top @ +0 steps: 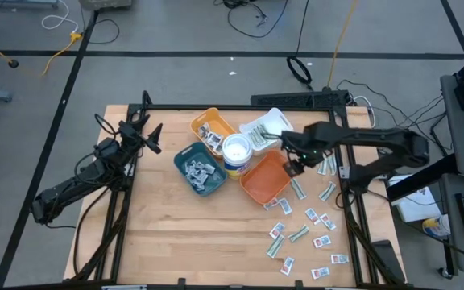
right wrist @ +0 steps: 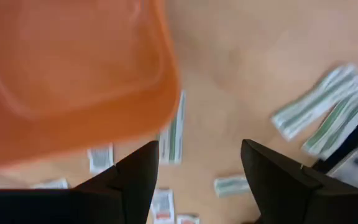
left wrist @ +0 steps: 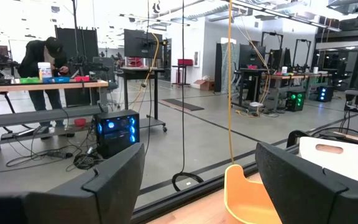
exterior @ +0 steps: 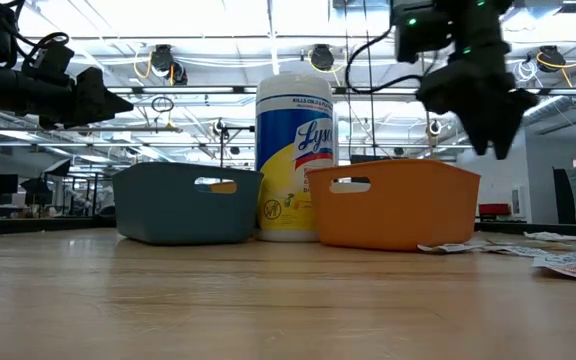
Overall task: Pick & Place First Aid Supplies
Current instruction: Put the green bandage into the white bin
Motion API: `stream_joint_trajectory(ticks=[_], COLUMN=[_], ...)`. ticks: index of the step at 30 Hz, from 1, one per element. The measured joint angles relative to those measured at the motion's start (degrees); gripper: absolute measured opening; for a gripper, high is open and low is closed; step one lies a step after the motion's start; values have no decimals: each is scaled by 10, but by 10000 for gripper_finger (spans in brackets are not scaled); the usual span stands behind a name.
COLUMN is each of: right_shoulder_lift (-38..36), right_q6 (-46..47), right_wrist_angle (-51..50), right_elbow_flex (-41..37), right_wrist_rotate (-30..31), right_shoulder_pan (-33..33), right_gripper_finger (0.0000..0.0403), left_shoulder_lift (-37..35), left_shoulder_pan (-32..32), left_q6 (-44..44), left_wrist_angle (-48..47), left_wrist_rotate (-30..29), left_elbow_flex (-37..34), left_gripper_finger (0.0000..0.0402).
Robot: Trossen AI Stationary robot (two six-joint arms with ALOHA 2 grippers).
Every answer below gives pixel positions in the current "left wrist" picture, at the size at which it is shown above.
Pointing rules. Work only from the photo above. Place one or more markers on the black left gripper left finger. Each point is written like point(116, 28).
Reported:
point(89, 205)

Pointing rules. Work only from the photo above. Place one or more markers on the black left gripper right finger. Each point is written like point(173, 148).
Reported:
point(315, 199)

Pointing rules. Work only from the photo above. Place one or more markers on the white plastic bin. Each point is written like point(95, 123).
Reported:
point(353, 161)

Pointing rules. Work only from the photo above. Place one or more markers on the black floor power strip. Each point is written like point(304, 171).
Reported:
point(59, 154)

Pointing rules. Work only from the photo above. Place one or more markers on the yellow plastic bin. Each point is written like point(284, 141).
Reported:
point(244, 202)

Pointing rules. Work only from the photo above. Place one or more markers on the computer tower blue lights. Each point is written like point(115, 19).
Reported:
point(325, 94)
point(117, 132)

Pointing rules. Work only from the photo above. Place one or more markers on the red bowl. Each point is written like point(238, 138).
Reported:
point(79, 122)

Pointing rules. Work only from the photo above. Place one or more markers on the computer tower green lights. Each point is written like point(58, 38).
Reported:
point(295, 101)

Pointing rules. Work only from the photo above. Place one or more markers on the black rolling monitor stand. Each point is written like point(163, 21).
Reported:
point(141, 93)

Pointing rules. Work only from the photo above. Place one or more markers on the wooden top black workbench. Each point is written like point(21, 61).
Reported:
point(297, 76)

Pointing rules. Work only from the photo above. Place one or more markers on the red parts bin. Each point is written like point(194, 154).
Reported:
point(82, 79)

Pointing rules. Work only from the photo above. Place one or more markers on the wooden top grey workbench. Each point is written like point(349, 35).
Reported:
point(42, 85)

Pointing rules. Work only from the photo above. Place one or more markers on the blue parts bin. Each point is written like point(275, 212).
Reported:
point(56, 80)

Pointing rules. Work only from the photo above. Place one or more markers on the black floor mat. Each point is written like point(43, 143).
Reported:
point(182, 104)

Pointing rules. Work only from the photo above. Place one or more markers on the person's hand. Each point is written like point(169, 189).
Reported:
point(64, 70)

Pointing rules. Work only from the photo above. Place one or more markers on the green parts bin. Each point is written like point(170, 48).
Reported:
point(30, 80)

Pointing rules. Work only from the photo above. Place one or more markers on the small wipes canister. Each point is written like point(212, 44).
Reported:
point(44, 70)

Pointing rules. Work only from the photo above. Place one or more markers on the person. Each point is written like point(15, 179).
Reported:
point(36, 59)

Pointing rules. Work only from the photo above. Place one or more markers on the grey green curtain panel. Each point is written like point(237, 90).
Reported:
point(228, 67)

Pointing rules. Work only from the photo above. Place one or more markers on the cardboard box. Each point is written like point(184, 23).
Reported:
point(205, 85)

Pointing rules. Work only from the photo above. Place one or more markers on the small black side stand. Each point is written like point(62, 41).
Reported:
point(183, 74)

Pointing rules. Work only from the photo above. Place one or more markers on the black partition panel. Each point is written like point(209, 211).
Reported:
point(87, 40)

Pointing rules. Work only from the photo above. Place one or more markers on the large black monitor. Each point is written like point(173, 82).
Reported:
point(141, 43)

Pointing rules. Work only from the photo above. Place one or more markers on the red storage box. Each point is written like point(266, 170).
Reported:
point(185, 62)

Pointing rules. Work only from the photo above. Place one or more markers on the white wall panel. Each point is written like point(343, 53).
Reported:
point(196, 59)

